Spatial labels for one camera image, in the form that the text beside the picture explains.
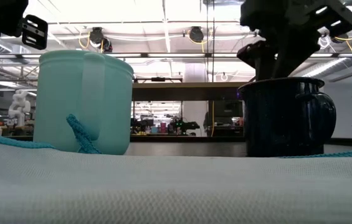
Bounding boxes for thin yellow hanging cable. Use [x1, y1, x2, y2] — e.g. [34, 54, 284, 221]
[210, 101, 216, 138]

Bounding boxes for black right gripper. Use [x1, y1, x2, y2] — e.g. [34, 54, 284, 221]
[237, 0, 352, 81]

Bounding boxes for folded teal cloth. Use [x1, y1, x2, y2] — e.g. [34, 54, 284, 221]
[0, 113, 352, 224]

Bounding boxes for wooden shelf with black legs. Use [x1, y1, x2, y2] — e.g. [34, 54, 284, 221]
[131, 81, 249, 102]

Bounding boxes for dark blue enamel mug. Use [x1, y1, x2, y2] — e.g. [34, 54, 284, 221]
[237, 77, 338, 158]

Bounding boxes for teal plastic mug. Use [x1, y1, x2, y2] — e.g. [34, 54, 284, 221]
[33, 50, 135, 156]

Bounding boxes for grey ventilation duct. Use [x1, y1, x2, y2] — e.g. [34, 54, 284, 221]
[300, 37, 352, 78]

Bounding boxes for dark monitor screen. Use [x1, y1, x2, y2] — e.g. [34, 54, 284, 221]
[207, 100, 244, 119]

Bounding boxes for black ceiling cable reel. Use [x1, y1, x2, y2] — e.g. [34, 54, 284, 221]
[88, 26, 113, 54]
[188, 26, 205, 44]

